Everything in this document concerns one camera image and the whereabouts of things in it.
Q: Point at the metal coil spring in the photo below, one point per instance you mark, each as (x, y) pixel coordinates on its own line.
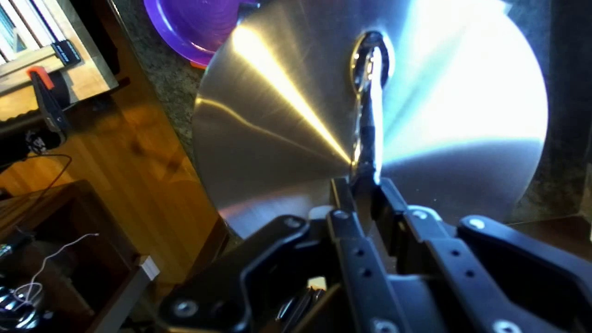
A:
(15, 311)

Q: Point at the silver pot lid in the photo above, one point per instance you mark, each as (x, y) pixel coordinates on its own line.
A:
(278, 135)

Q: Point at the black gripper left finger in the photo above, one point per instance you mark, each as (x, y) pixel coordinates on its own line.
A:
(363, 277)

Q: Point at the dark wooden box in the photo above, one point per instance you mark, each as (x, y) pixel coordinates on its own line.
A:
(67, 259)

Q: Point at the light wooden board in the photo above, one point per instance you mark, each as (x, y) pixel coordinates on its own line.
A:
(80, 66)

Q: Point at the purple plastic plate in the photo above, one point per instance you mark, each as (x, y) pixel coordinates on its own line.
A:
(191, 28)

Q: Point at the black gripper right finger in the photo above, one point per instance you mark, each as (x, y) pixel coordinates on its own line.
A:
(492, 270)

